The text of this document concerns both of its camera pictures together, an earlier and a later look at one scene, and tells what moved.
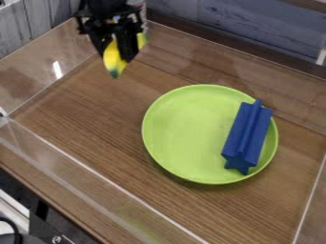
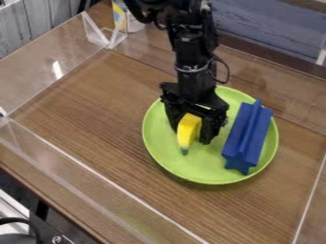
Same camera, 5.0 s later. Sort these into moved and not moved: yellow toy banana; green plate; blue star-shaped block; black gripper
Moved: black gripper; yellow toy banana
Not moved: blue star-shaped block; green plate
